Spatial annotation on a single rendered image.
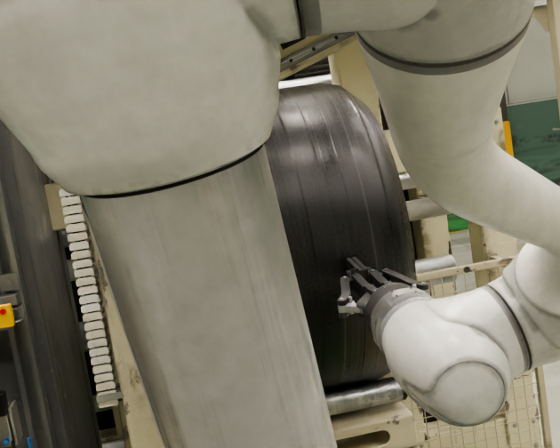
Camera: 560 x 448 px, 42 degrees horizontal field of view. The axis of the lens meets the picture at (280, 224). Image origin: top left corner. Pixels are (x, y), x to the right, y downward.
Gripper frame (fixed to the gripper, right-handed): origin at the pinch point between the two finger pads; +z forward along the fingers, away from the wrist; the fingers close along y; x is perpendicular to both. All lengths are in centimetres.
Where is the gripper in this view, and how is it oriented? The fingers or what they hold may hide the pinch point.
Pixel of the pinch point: (357, 272)
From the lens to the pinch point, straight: 111.3
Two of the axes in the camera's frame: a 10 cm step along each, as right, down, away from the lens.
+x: 1.3, 9.6, 2.4
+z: -1.7, -2.2, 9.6
